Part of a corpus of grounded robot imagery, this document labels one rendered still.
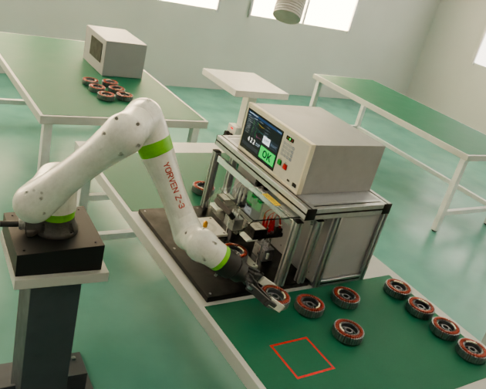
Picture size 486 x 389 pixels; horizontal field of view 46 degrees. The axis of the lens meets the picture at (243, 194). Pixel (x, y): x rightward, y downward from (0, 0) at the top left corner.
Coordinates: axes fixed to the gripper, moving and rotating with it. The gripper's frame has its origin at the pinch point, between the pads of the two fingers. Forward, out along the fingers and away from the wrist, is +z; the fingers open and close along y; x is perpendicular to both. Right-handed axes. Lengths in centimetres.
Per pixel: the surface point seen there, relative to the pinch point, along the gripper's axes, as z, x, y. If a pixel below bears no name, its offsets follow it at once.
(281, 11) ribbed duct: -16, 75, -161
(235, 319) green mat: -6.6, -13.8, 3.4
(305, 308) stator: 14.6, 2.7, -1.2
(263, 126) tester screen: -24, 35, -54
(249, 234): -5.6, 2.6, -32.3
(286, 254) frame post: 2.0, 10.1, -16.0
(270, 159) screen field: -16, 28, -45
